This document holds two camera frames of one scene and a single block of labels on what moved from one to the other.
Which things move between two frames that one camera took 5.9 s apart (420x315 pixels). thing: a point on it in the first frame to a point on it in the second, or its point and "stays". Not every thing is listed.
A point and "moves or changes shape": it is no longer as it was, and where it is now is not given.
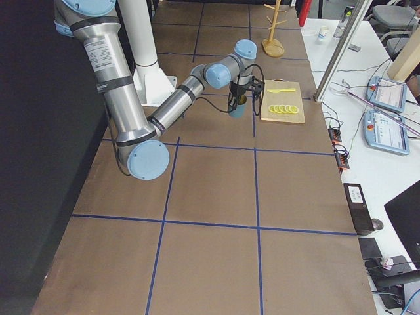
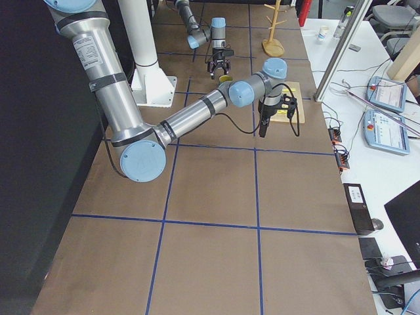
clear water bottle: (340, 28) stays
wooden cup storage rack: (272, 46) stays
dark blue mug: (238, 113) moves or changes shape
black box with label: (361, 218) stays
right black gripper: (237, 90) to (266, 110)
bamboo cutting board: (281, 102) stays
